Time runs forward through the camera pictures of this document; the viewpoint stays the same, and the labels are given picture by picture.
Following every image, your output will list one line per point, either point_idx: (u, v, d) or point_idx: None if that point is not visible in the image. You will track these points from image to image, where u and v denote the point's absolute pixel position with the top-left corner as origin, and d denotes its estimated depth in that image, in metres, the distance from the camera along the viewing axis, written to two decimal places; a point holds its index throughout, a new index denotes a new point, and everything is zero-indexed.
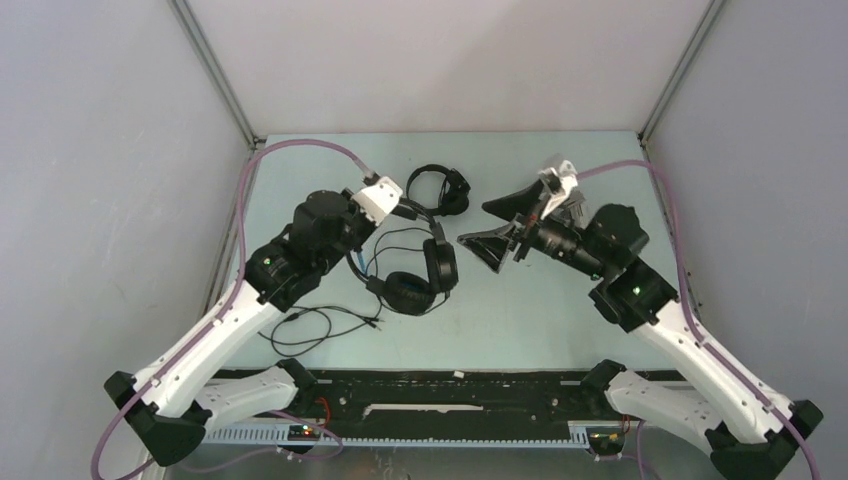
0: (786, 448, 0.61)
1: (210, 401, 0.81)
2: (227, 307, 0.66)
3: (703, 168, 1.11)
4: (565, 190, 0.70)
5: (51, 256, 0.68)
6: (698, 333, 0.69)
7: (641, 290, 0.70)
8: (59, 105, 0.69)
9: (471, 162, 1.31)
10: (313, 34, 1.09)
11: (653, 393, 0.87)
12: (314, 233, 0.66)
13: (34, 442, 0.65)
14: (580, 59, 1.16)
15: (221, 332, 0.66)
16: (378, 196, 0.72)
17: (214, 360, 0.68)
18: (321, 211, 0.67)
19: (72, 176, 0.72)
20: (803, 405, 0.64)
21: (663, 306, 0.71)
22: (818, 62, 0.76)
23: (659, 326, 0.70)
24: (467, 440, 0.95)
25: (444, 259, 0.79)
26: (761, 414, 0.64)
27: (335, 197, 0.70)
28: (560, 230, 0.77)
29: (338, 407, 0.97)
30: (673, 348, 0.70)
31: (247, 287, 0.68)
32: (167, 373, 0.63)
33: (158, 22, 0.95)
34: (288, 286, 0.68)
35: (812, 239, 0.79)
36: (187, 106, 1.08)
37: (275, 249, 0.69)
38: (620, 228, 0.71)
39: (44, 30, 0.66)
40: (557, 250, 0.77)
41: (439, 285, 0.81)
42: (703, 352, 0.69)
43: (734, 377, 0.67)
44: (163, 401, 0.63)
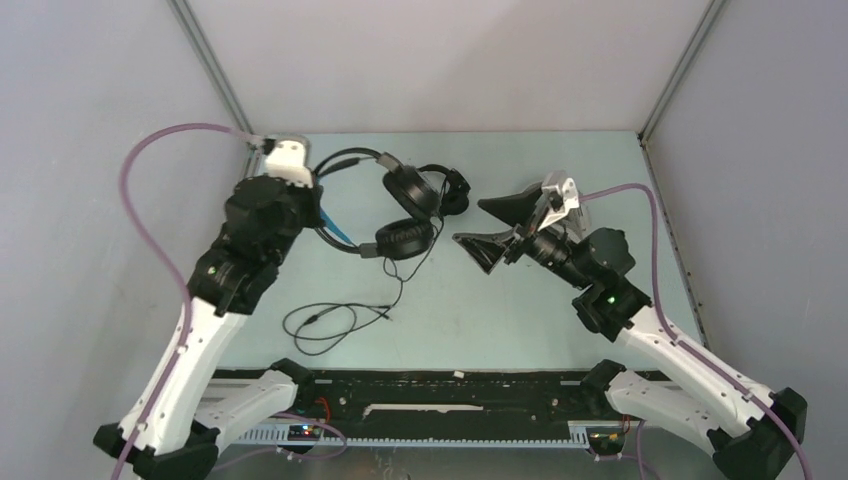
0: (771, 435, 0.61)
1: (213, 418, 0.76)
2: (187, 330, 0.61)
3: (703, 167, 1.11)
4: (565, 208, 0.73)
5: (51, 255, 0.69)
6: (672, 332, 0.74)
7: (617, 300, 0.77)
8: (59, 104, 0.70)
9: (470, 162, 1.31)
10: (312, 34, 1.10)
11: (654, 393, 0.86)
12: (253, 223, 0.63)
13: (34, 442, 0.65)
14: (580, 59, 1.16)
15: (192, 356, 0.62)
16: (285, 159, 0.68)
17: (195, 386, 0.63)
18: (253, 201, 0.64)
19: (72, 176, 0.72)
20: (784, 392, 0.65)
21: (637, 312, 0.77)
22: (817, 61, 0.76)
23: (635, 330, 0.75)
24: (467, 440, 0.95)
25: (411, 184, 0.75)
26: (741, 403, 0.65)
27: (261, 183, 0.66)
28: (552, 241, 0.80)
29: (338, 407, 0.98)
30: (651, 350, 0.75)
31: (200, 304, 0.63)
32: (151, 414, 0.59)
33: (157, 22, 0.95)
34: (244, 286, 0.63)
35: (812, 238, 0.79)
36: (187, 106, 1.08)
37: (219, 255, 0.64)
38: (610, 251, 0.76)
39: (42, 29, 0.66)
40: (547, 260, 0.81)
41: (429, 211, 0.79)
42: (680, 350, 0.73)
43: (709, 370, 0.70)
44: (158, 441, 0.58)
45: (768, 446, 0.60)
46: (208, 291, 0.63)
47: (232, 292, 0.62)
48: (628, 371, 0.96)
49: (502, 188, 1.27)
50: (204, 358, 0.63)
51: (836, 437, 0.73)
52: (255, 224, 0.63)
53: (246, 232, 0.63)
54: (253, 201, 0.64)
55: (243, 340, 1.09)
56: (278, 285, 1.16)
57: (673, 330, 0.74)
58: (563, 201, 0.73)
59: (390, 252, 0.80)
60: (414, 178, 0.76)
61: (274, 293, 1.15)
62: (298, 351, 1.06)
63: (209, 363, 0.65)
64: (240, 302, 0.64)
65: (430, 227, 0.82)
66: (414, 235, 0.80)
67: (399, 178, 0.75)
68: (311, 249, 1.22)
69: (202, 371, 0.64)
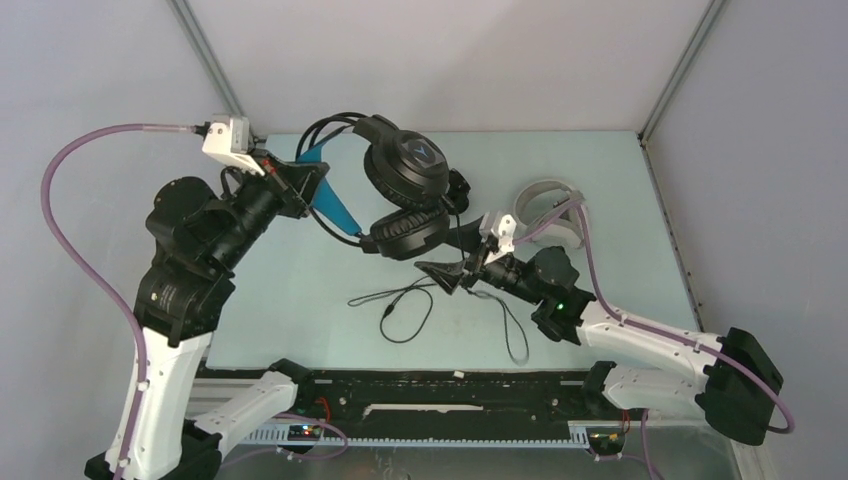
0: (737, 382, 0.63)
1: (214, 423, 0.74)
2: (144, 366, 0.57)
3: (703, 167, 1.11)
4: (503, 251, 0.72)
5: (49, 253, 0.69)
6: (617, 314, 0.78)
7: (565, 306, 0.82)
8: (60, 102, 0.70)
9: (470, 162, 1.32)
10: (311, 35, 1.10)
11: (645, 378, 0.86)
12: (181, 239, 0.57)
13: (28, 441, 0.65)
14: (579, 59, 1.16)
15: (157, 389, 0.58)
16: (223, 148, 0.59)
17: (172, 411, 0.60)
18: (175, 217, 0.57)
19: (71, 174, 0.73)
20: (731, 334, 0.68)
21: (585, 309, 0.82)
22: (818, 58, 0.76)
23: (586, 325, 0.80)
24: (467, 440, 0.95)
25: (396, 160, 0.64)
26: (693, 355, 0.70)
27: (186, 191, 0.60)
28: (500, 264, 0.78)
29: (338, 407, 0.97)
30: (606, 337, 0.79)
31: (152, 336, 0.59)
32: (129, 450, 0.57)
33: (157, 22, 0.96)
34: (191, 309, 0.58)
35: (812, 237, 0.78)
36: (185, 105, 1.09)
37: (158, 277, 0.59)
38: (554, 269, 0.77)
39: (42, 28, 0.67)
40: (501, 283, 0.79)
41: (421, 193, 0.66)
42: (627, 329, 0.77)
43: (659, 337, 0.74)
44: (143, 473, 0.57)
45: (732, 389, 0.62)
46: (157, 318, 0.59)
47: (179, 319, 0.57)
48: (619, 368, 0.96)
49: (502, 188, 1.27)
50: (171, 386, 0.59)
51: (836, 437, 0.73)
52: (185, 238, 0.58)
53: (178, 248, 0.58)
54: (174, 217, 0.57)
55: (243, 339, 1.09)
56: (279, 286, 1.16)
57: (618, 312, 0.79)
58: (501, 247, 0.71)
59: (390, 247, 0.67)
60: (400, 154, 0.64)
61: (273, 293, 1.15)
62: (298, 350, 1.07)
63: (181, 386, 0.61)
64: (195, 326, 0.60)
65: (434, 215, 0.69)
66: (417, 224, 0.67)
67: (381, 157, 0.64)
68: (310, 249, 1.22)
69: (175, 397, 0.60)
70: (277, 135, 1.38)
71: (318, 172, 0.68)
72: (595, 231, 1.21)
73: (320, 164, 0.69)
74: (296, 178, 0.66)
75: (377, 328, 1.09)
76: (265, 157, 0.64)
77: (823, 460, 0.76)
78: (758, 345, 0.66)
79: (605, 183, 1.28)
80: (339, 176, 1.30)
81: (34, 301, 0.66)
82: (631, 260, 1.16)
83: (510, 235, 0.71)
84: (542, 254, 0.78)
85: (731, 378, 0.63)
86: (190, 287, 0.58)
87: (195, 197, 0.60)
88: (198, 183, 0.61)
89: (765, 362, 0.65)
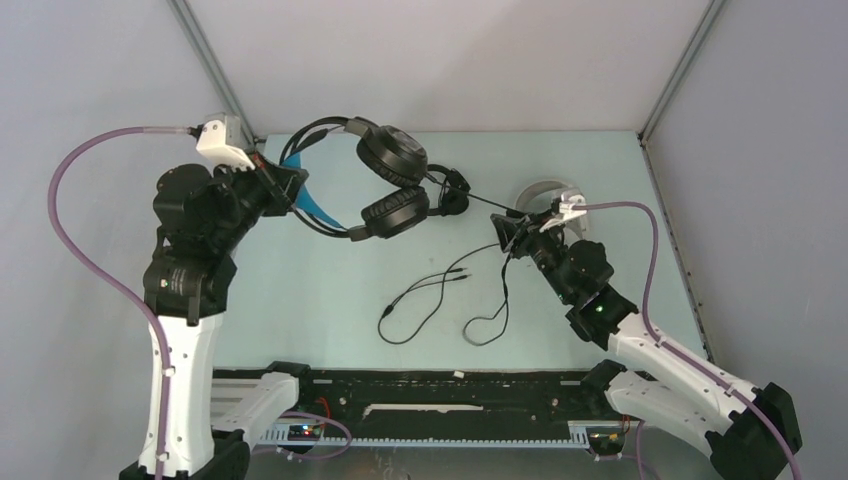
0: (761, 435, 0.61)
1: (230, 421, 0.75)
2: (166, 352, 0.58)
3: (702, 168, 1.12)
4: (563, 215, 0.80)
5: (50, 254, 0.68)
6: (656, 334, 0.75)
7: (604, 309, 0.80)
8: (58, 101, 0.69)
9: (470, 162, 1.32)
10: (312, 35, 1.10)
11: (653, 394, 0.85)
12: (191, 215, 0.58)
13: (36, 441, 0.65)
14: (580, 58, 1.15)
15: (183, 372, 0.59)
16: (218, 141, 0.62)
17: (200, 397, 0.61)
18: (182, 194, 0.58)
19: (71, 175, 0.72)
20: (766, 388, 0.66)
21: (624, 319, 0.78)
22: (820, 58, 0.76)
23: (621, 334, 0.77)
24: (467, 440, 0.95)
25: (392, 145, 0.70)
26: (723, 398, 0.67)
27: (186, 176, 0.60)
28: (551, 247, 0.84)
29: (338, 406, 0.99)
30: (638, 354, 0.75)
31: (169, 322, 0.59)
32: (166, 442, 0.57)
33: (157, 24, 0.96)
34: (205, 287, 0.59)
35: (814, 237, 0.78)
36: (185, 104, 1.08)
37: (165, 263, 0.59)
38: (590, 259, 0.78)
39: (41, 27, 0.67)
40: (542, 263, 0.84)
41: (414, 174, 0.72)
42: (664, 351, 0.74)
43: (693, 369, 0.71)
44: (186, 461, 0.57)
45: (753, 441, 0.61)
46: (170, 304, 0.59)
47: (196, 295, 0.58)
48: (628, 371, 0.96)
49: (502, 188, 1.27)
50: (196, 368, 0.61)
51: (835, 438, 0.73)
52: (192, 215, 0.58)
53: (184, 228, 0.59)
54: (181, 193, 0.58)
55: (244, 339, 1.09)
56: (279, 286, 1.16)
57: (657, 331, 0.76)
58: (561, 206, 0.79)
59: (383, 224, 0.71)
60: (390, 136, 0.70)
61: (273, 293, 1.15)
62: (298, 350, 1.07)
63: (205, 371, 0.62)
64: (210, 304, 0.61)
65: (424, 194, 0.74)
66: (408, 200, 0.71)
67: (372, 139, 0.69)
68: (309, 249, 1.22)
69: (200, 382, 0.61)
70: (277, 135, 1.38)
71: (299, 177, 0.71)
72: (595, 230, 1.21)
73: (300, 171, 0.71)
74: (283, 178, 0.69)
75: (377, 327, 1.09)
76: (255, 152, 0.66)
77: (821, 461, 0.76)
78: (792, 405, 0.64)
79: (605, 182, 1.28)
80: (336, 176, 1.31)
81: (37, 303, 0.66)
82: (631, 260, 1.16)
83: (578, 206, 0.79)
84: (577, 245, 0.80)
85: (754, 428, 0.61)
86: (200, 268, 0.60)
87: (194, 179, 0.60)
88: (196, 168, 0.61)
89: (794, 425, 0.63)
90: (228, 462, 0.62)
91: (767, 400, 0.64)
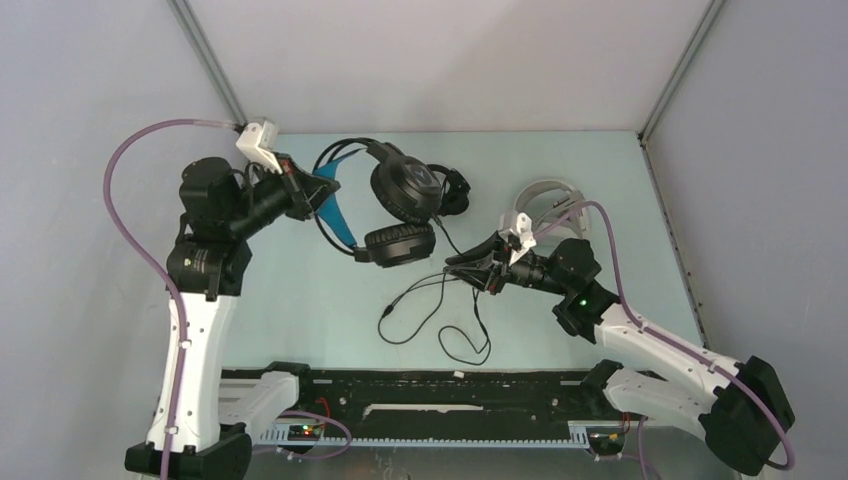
0: (747, 411, 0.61)
1: (234, 416, 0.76)
2: (184, 324, 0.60)
3: (702, 168, 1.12)
4: (526, 247, 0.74)
5: (51, 255, 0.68)
6: (637, 320, 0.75)
7: (589, 302, 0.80)
8: (58, 100, 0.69)
9: (470, 162, 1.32)
10: (314, 34, 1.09)
11: (650, 386, 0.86)
12: (215, 199, 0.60)
13: (36, 442, 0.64)
14: (581, 57, 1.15)
15: (199, 346, 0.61)
16: (256, 142, 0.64)
17: (212, 375, 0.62)
18: (206, 180, 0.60)
19: (72, 177, 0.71)
20: (749, 362, 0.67)
21: (606, 309, 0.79)
22: (822, 58, 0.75)
23: (604, 324, 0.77)
24: (467, 439, 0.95)
25: (403, 179, 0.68)
26: (707, 375, 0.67)
27: (208, 165, 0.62)
28: (528, 261, 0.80)
29: (338, 406, 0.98)
30: (623, 342, 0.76)
31: (190, 296, 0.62)
32: (176, 415, 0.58)
33: (160, 23, 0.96)
34: (223, 269, 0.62)
35: (815, 238, 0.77)
36: (187, 104, 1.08)
37: (187, 246, 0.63)
38: (577, 258, 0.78)
39: (41, 26, 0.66)
40: (528, 281, 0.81)
41: (421, 211, 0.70)
42: (647, 336, 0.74)
43: (676, 350, 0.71)
44: (194, 437, 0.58)
45: (738, 416, 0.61)
46: (192, 285, 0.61)
47: (215, 275, 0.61)
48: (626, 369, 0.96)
49: (502, 188, 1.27)
50: (211, 344, 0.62)
51: (835, 438, 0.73)
52: (212, 203, 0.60)
53: (206, 213, 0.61)
54: (207, 179, 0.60)
55: (243, 339, 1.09)
56: (280, 285, 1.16)
57: (639, 317, 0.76)
58: (523, 242, 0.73)
59: (377, 254, 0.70)
60: (403, 171, 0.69)
61: (273, 293, 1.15)
62: (299, 350, 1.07)
63: (218, 349, 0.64)
64: (228, 284, 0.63)
65: (425, 233, 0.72)
66: (407, 235, 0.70)
67: (387, 172, 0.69)
68: (310, 249, 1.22)
69: (213, 361, 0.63)
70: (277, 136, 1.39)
71: (329, 188, 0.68)
72: (594, 230, 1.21)
73: (333, 181, 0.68)
74: (308, 187, 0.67)
75: (376, 327, 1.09)
76: (284, 157, 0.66)
77: (821, 462, 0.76)
78: (775, 376, 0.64)
79: (605, 183, 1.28)
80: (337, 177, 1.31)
81: (42, 302, 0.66)
82: (630, 260, 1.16)
83: (531, 232, 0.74)
84: (563, 243, 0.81)
85: (739, 404, 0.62)
86: (219, 251, 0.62)
87: (215, 168, 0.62)
88: (218, 159, 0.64)
89: (779, 397, 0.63)
90: (232, 450, 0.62)
91: (752, 374, 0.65)
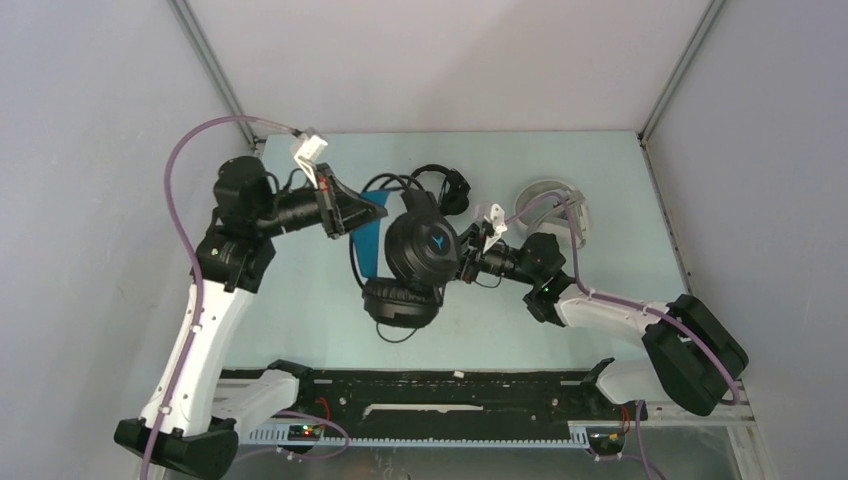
0: (677, 345, 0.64)
1: (227, 410, 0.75)
2: (199, 309, 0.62)
3: (702, 168, 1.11)
4: (498, 233, 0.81)
5: (51, 255, 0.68)
6: (583, 287, 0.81)
7: (550, 288, 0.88)
8: (59, 101, 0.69)
9: (470, 162, 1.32)
10: (314, 35, 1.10)
11: (630, 366, 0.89)
12: (244, 199, 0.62)
13: (37, 441, 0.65)
14: (581, 57, 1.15)
15: (208, 334, 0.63)
16: (301, 152, 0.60)
17: (213, 363, 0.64)
18: (239, 180, 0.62)
19: (72, 178, 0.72)
20: (680, 298, 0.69)
21: (565, 289, 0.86)
22: (821, 58, 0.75)
23: (561, 301, 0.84)
24: (467, 440, 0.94)
25: (409, 241, 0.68)
26: (640, 317, 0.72)
27: (244, 165, 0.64)
28: (500, 252, 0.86)
29: (338, 407, 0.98)
30: (578, 311, 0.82)
31: (210, 284, 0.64)
32: (172, 396, 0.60)
33: (160, 24, 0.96)
34: (246, 264, 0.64)
35: (815, 238, 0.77)
36: (188, 104, 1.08)
37: (217, 236, 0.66)
38: (543, 248, 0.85)
39: (42, 27, 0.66)
40: (499, 270, 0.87)
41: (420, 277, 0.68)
42: (596, 301, 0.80)
43: (618, 304, 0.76)
44: (184, 421, 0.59)
45: (669, 350, 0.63)
46: (215, 273, 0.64)
47: (238, 269, 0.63)
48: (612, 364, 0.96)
49: (502, 188, 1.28)
50: (220, 334, 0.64)
51: (836, 438, 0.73)
52: (240, 205, 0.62)
53: (235, 212, 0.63)
54: (240, 179, 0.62)
55: (243, 338, 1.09)
56: (280, 285, 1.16)
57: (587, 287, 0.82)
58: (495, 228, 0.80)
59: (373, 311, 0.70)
60: (414, 237, 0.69)
61: (273, 292, 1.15)
62: (299, 350, 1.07)
63: (225, 338, 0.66)
64: (248, 278, 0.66)
65: (423, 303, 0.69)
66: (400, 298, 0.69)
67: (401, 234, 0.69)
68: (310, 249, 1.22)
69: (218, 351, 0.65)
70: (278, 136, 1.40)
71: (374, 214, 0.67)
72: (594, 230, 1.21)
73: (379, 209, 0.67)
74: (348, 206, 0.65)
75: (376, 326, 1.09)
76: (324, 174, 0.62)
77: (822, 463, 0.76)
78: (707, 311, 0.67)
79: (605, 183, 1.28)
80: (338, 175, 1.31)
81: (42, 302, 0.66)
82: (630, 260, 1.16)
83: (503, 218, 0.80)
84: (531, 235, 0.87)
85: (671, 339, 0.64)
86: (244, 247, 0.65)
87: (250, 169, 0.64)
88: (252, 158, 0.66)
89: (715, 330, 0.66)
90: (222, 444, 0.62)
91: (683, 309, 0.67)
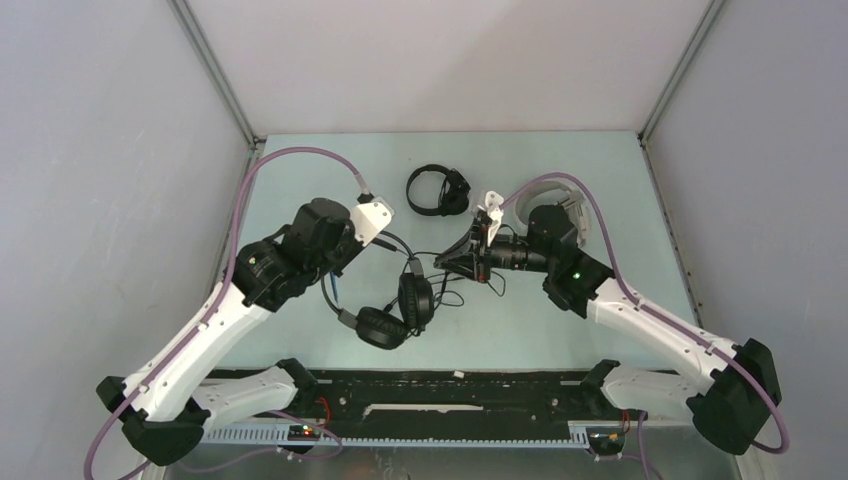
0: (742, 396, 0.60)
1: (209, 400, 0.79)
2: (213, 310, 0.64)
3: (702, 168, 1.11)
4: (494, 222, 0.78)
5: (51, 255, 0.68)
6: (633, 297, 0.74)
7: (582, 275, 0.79)
8: (58, 102, 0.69)
9: (470, 162, 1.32)
10: (313, 35, 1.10)
11: (642, 378, 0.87)
12: (317, 231, 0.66)
13: (33, 439, 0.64)
14: (580, 57, 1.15)
15: (211, 335, 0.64)
16: (372, 217, 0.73)
17: (205, 363, 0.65)
18: (324, 212, 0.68)
19: (72, 177, 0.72)
20: (746, 344, 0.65)
21: (603, 285, 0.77)
22: (821, 58, 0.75)
23: (598, 299, 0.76)
24: (467, 440, 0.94)
25: (424, 293, 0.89)
26: (704, 357, 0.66)
27: (336, 206, 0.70)
28: (509, 244, 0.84)
29: (337, 407, 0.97)
30: (617, 318, 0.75)
31: (233, 292, 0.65)
32: (154, 378, 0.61)
33: (161, 25, 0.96)
34: (275, 284, 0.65)
35: (814, 238, 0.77)
36: (187, 104, 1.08)
37: (265, 247, 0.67)
38: (550, 222, 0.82)
39: (40, 28, 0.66)
40: (512, 263, 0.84)
41: (414, 319, 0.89)
42: (644, 313, 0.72)
43: (672, 330, 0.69)
44: (152, 406, 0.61)
45: (734, 399, 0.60)
46: (245, 282, 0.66)
47: (262, 288, 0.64)
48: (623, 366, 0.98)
49: (502, 188, 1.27)
50: (221, 339, 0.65)
51: (837, 439, 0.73)
52: (314, 235, 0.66)
53: (301, 236, 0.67)
54: (325, 213, 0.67)
55: (243, 339, 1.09)
56: None
57: (635, 295, 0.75)
58: (489, 215, 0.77)
59: (363, 330, 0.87)
60: (425, 289, 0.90)
61: None
62: (299, 350, 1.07)
63: (226, 342, 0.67)
64: (269, 298, 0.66)
65: (403, 335, 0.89)
66: (391, 326, 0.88)
67: (415, 282, 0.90)
68: None
69: (213, 352, 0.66)
70: (277, 136, 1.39)
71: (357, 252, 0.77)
72: (593, 230, 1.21)
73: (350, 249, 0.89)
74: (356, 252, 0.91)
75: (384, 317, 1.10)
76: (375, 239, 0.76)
77: (823, 463, 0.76)
78: (772, 360, 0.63)
79: (605, 184, 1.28)
80: (338, 177, 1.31)
81: (41, 303, 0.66)
82: (629, 260, 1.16)
83: (499, 203, 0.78)
84: (539, 212, 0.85)
85: (736, 387, 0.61)
86: (283, 267, 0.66)
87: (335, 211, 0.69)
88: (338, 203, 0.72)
89: (772, 379, 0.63)
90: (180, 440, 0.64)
91: (748, 356, 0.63)
